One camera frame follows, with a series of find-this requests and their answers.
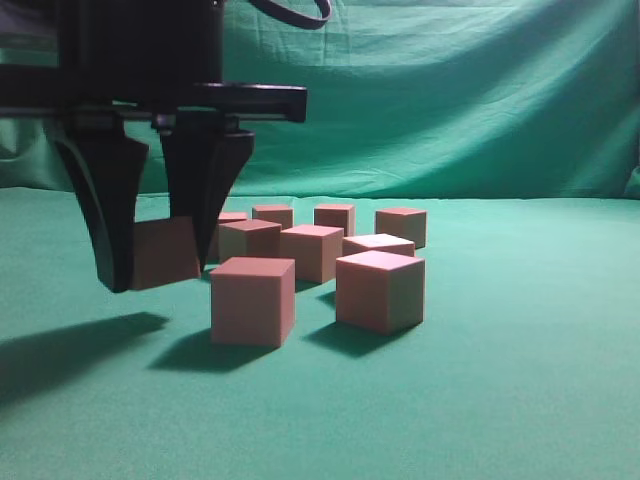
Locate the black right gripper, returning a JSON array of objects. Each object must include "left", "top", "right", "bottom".
[{"left": 1, "top": 64, "right": 308, "bottom": 293}]

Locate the pink cube column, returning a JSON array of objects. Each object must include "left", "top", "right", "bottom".
[
  {"left": 342, "top": 233, "right": 415, "bottom": 256},
  {"left": 131, "top": 216, "right": 200, "bottom": 291},
  {"left": 210, "top": 257, "right": 295, "bottom": 348},
  {"left": 335, "top": 250, "right": 426, "bottom": 335},
  {"left": 207, "top": 211, "right": 250, "bottom": 261},
  {"left": 218, "top": 219, "right": 282, "bottom": 262},
  {"left": 252, "top": 204, "right": 294, "bottom": 229},
  {"left": 280, "top": 224, "right": 344, "bottom": 284},
  {"left": 314, "top": 204, "right": 356, "bottom": 236},
  {"left": 374, "top": 207, "right": 428, "bottom": 249}
]

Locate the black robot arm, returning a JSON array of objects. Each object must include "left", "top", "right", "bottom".
[{"left": 1, "top": 1, "right": 307, "bottom": 292}]

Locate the green cloth backdrop and cover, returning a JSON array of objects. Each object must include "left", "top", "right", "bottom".
[{"left": 1, "top": 1, "right": 639, "bottom": 479}]

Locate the black cable loop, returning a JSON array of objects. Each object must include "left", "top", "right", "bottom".
[{"left": 249, "top": 0, "right": 334, "bottom": 31}]

